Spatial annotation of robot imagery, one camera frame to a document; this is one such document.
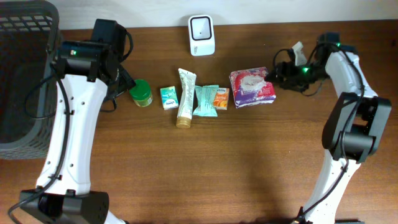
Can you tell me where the red purple pad package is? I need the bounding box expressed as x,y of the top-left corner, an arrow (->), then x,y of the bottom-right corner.
229,67 -> 276,108

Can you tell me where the small teal tissue pack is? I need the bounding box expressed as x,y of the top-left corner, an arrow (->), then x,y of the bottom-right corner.
160,86 -> 179,110

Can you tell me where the white cream tube gold cap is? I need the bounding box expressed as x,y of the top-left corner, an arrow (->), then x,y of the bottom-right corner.
176,68 -> 197,129

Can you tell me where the green red snack bag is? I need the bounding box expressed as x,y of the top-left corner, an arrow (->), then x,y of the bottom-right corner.
129,80 -> 153,107

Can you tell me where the dark grey plastic basket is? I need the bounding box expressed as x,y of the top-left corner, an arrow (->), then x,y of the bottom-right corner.
1,1 -> 63,160

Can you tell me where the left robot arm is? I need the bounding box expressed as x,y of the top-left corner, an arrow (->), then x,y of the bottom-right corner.
17,19 -> 135,223

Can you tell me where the small orange tissue pack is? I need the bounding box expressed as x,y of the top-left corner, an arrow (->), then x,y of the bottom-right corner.
213,88 -> 229,110

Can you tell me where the teal snack packet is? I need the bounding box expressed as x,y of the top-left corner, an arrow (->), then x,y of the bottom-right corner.
193,85 -> 219,117

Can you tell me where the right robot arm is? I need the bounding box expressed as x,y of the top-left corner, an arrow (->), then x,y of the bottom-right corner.
265,32 -> 392,223

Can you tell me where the white barcode scanner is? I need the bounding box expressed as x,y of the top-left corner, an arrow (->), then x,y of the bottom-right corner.
188,15 -> 215,57

